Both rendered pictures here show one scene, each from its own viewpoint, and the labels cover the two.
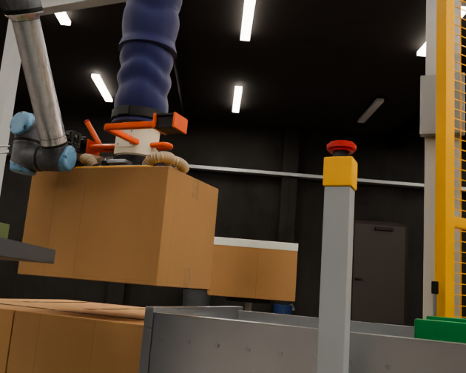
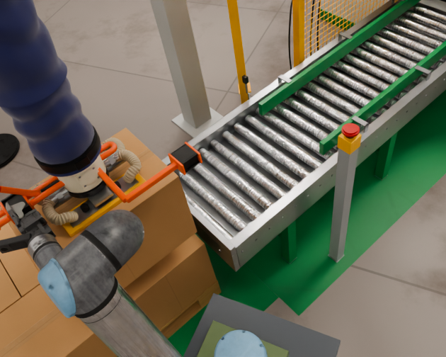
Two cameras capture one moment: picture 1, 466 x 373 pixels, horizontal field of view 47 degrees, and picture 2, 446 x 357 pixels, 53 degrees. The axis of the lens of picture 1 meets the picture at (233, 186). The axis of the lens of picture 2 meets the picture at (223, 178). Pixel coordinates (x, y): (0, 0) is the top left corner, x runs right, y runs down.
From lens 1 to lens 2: 2.21 m
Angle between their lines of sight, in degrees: 77
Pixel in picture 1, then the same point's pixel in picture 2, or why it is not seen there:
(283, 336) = (296, 200)
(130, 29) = (28, 85)
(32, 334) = not seen: hidden behind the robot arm
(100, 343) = (173, 278)
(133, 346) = (195, 261)
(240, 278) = not seen: outside the picture
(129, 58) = (47, 114)
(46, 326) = not seen: hidden behind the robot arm
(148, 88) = (84, 125)
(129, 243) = (170, 231)
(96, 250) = (146, 255)
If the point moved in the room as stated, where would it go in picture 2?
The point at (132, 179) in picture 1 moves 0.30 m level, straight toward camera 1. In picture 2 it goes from (152, 204) to (227, 214)
